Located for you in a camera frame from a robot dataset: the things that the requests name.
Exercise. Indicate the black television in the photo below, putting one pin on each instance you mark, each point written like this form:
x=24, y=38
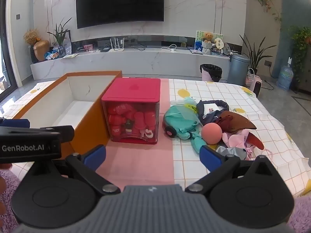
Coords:
x=120, y=2

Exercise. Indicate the leafy green plant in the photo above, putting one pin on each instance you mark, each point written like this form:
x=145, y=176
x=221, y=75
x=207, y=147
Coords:
x=301, y=41

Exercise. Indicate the small black device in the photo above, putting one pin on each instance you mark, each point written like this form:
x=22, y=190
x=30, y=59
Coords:
x=105, y=50

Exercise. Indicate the grey cloth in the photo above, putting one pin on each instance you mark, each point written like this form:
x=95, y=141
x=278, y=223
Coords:
x=230, y=151

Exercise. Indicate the navy and white printed garment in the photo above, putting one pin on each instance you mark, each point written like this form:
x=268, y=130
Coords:
x=210, y=116

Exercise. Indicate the pink plush toy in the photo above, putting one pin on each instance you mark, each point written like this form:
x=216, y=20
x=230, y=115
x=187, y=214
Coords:
x=234, y=140

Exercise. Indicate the blue water bottle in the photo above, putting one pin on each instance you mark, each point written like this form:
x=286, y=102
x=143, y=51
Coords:
x=286, y=76

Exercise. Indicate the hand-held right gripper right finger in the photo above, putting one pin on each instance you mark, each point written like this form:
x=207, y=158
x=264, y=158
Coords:
x=209, y=157

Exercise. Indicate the tall potted plant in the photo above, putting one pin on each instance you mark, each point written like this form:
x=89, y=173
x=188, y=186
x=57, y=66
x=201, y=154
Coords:
x=255, y=55

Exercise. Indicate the person's left hand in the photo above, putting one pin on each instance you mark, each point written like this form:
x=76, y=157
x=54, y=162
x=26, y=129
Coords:
x=2, y=187

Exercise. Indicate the green picture board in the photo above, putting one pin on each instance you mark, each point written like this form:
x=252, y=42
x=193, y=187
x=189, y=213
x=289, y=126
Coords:
x=199, y=37

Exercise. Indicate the wall socket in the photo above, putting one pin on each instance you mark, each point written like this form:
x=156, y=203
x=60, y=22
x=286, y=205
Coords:
x=268, y=63

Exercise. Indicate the pink card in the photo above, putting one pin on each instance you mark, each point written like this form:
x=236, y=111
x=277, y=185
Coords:
x=88, y=47

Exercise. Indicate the brown plush toy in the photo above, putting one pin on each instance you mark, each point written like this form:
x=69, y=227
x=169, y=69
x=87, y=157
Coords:
x=237, y=121

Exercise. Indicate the teal plush backpack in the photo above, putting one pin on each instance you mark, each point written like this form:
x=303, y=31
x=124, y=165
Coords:
x=177, y=121

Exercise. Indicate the orange cardboard box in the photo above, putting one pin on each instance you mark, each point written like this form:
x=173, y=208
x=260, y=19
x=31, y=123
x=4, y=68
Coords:
x=92, y=116

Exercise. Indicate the pink heater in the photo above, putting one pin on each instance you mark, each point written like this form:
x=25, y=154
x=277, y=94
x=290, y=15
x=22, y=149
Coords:
x=258, y=86

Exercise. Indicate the pink ball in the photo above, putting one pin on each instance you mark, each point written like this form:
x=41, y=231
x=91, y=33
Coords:
x=211, y=134

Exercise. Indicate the red storage box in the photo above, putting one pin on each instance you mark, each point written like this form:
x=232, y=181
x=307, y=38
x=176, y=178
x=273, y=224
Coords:
x=132, y=89

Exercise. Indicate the pink trash bin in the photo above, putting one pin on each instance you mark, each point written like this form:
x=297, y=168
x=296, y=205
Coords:
x=211, y=74

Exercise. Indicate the hanging vine plant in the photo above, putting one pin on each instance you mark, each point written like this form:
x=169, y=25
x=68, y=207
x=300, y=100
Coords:
x=266, y=1

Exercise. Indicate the snack packets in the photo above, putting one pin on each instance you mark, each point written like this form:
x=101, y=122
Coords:
x=52, y=55

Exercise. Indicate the white router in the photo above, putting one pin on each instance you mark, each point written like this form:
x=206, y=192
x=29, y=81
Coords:
x=116, y=49

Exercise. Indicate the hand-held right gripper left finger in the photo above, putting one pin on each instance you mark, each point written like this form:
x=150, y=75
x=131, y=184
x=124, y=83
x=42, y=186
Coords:
x=95, y=155

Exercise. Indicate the teddy bear bouquet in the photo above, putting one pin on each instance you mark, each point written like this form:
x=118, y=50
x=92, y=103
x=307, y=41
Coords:
x=207, y=40

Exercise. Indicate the grey pedal bin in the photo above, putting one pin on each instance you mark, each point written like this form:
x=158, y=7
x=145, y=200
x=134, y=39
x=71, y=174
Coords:
x=238, y=70

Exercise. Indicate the plant in glass vase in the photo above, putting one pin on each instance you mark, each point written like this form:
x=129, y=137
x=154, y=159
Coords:
x=60, y=36

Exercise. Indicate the marble TV cabinet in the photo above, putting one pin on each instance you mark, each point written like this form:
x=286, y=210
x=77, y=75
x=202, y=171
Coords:
x=145, y=63

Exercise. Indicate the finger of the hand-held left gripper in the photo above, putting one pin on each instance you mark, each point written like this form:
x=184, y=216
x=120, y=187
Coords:
x=17, y=123
x=63, y=132

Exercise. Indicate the dried flowers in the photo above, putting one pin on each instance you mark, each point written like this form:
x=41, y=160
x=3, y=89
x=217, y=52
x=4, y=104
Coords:
x=31, y=36

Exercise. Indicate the pink woven basket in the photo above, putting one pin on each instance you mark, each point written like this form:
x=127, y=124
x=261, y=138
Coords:
x=250, y=79

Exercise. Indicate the papers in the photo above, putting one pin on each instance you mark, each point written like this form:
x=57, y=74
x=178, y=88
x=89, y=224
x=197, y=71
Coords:
x=70, y=55

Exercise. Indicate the pink box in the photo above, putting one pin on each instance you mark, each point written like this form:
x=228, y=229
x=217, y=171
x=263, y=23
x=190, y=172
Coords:
x=136, y=160

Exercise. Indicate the golden vase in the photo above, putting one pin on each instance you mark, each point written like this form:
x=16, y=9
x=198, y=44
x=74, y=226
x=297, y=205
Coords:
x=41, y=51

